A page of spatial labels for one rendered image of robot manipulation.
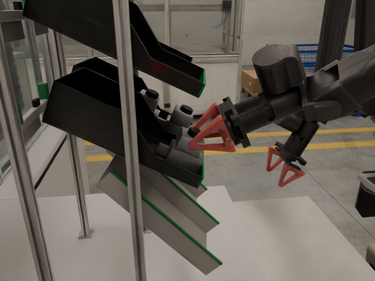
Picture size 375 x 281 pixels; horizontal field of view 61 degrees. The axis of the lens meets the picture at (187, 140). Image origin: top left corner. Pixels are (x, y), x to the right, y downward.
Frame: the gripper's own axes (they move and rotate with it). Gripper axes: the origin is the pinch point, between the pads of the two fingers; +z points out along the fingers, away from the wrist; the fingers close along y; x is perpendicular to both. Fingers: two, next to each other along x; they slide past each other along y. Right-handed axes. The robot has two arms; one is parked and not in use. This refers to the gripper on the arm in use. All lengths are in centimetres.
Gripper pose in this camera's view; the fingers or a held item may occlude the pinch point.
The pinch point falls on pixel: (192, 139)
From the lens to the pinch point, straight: 58.2
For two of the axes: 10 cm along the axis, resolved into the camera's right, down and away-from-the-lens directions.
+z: -9.1, 3.9, 1.5
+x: 4.2, 8.2, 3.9
